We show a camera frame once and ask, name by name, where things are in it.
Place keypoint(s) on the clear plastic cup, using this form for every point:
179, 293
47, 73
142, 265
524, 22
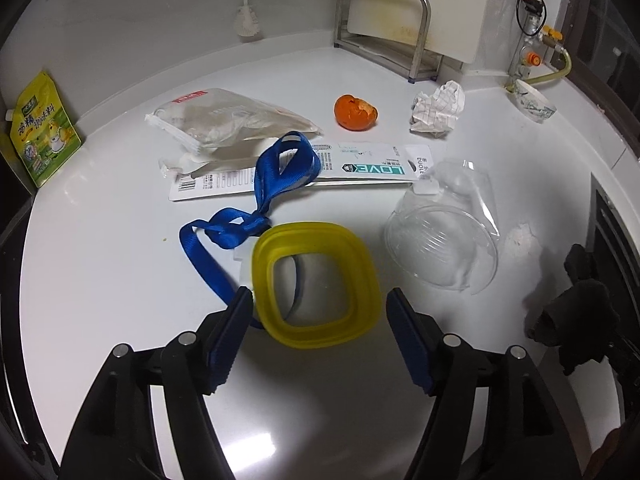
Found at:
440, 240

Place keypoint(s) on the crumpled white paper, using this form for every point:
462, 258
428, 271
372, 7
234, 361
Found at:
437, 110

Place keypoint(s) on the white packaging card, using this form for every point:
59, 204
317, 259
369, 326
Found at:
370, 160

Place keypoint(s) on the gas valve fitting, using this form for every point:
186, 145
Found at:
537, 15

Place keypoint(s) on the yellow green seasoning pouch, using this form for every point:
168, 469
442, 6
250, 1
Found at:
45, 130

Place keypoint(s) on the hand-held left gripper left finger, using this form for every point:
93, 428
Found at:
230, 340

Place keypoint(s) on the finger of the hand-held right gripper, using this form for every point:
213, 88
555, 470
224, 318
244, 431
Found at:
577, 262
580, 320

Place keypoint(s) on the dark window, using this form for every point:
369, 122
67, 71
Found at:
600, 25

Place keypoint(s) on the white plastic wrapper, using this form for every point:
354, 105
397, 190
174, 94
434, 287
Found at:
220, 160

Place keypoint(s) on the black gas stove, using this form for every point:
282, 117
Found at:
612, 240

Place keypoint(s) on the clear plastic bag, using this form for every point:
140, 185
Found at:
225, 115

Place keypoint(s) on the white cutting board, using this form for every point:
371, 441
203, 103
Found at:
450, 10

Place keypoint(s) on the metal cutting board rack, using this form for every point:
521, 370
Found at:
426, 15

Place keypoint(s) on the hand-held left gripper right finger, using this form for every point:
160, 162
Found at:
407, 340

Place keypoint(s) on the small white patterned bowl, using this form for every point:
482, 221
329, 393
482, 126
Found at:
535, 100

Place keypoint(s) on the small white plastic piece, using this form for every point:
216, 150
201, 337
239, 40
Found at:
245, 270

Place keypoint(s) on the orange mandarin peel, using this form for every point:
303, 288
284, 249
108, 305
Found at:
354, 112

